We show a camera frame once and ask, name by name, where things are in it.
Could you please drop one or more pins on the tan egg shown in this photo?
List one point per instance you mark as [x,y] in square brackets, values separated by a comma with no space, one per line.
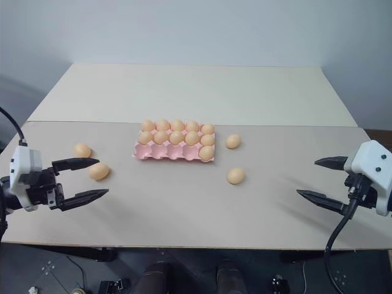
[176,137]
[177,125]
[206,153]
[192,125]
[235,175]
[82,150]
[148,124]
[233,141]
[207,140]
[145,137]
[192,138]
[207,128]
[162,124]
[98,172]
[160,137]

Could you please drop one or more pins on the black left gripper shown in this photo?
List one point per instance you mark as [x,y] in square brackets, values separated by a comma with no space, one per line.
[43,186]

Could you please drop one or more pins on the pink egg tray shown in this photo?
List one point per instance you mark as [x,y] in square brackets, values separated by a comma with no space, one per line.
[159,151]

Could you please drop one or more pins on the black table frame bar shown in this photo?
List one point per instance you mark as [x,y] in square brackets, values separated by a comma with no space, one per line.
[76,249]

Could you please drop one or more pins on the small black device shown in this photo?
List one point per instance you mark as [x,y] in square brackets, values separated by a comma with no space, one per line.
[113,286]
[279,284]

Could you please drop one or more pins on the dark rounded shape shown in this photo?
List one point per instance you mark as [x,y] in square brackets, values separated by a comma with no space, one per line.
[228,277]
[159,277]

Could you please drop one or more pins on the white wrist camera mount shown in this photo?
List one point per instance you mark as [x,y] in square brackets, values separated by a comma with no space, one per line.
[372,159]
[26,160]

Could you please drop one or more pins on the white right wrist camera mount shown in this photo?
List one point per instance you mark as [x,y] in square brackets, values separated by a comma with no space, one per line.
[372,159]

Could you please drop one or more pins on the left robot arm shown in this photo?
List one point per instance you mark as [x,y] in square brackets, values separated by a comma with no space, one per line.
[6,196]

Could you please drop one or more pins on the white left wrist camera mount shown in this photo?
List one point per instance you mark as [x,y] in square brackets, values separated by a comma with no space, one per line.
[26,160]

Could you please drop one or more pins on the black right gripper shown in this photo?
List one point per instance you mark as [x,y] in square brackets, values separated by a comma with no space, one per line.
[368,197]

